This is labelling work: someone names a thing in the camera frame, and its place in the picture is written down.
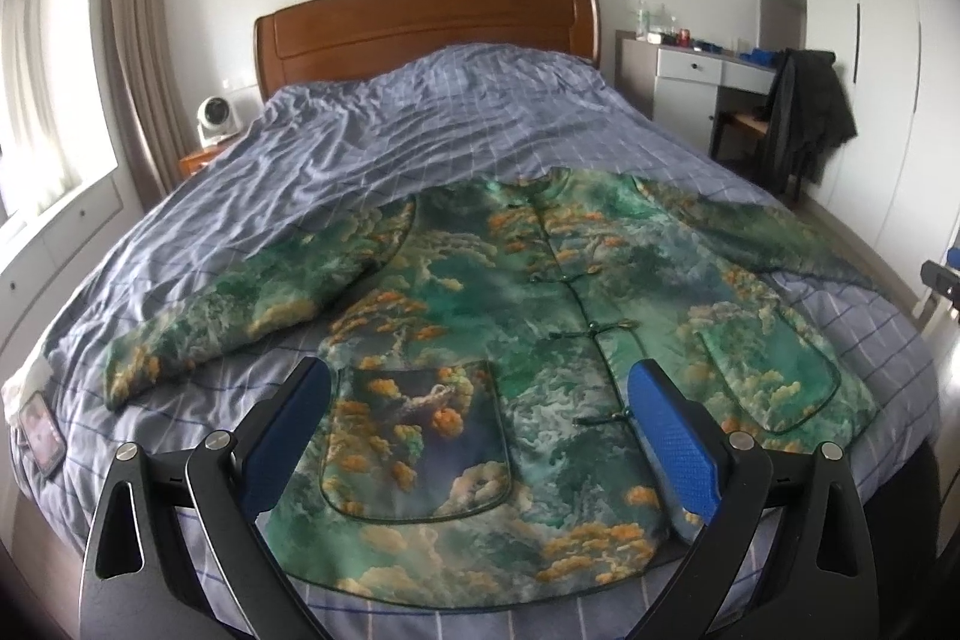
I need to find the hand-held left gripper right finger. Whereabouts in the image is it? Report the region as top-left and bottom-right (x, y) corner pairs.
(626, 359), (886, 640)

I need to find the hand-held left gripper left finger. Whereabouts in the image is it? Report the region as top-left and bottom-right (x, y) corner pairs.
(79, 355), (335, 640)

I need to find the green printed jacket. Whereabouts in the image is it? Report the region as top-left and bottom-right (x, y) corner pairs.
(101, 171), (882, 603)

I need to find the black jacket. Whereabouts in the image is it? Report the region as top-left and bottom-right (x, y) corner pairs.
(754, 47), (857, 195)

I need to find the phone with dark case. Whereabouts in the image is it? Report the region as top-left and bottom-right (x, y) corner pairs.
(16, 389), (67, 477)

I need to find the white cloth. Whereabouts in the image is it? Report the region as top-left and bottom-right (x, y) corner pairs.
(0, 351), (53, 423)

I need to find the white wardrobe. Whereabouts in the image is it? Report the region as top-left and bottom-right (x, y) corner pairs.
(746, 0), (960, 281)

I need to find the wooden nightstand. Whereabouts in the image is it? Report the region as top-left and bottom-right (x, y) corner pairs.
(178, 134), (245, 184)

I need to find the white window bench cabinet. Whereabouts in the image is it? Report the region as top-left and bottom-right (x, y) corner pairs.
(0, 171), (125, 378)

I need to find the white desk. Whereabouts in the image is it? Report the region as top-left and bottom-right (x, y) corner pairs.
(615, 29), (781, 161)

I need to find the white desk fan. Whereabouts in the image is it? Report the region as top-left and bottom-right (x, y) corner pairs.
(196, 95), (235, 146)

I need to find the bed with blue checked sheet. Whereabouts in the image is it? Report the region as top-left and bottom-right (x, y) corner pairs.
(4, 44), (942, 640)

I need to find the beige curtain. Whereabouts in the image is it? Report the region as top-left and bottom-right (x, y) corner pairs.
(101, 0), (185, 202)

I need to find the wooden headboard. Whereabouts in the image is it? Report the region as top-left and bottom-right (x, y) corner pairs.
(253, 0), (603, 105)

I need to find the white sheer curtain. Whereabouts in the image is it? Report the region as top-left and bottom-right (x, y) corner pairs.
(0, 0), (76, 199)

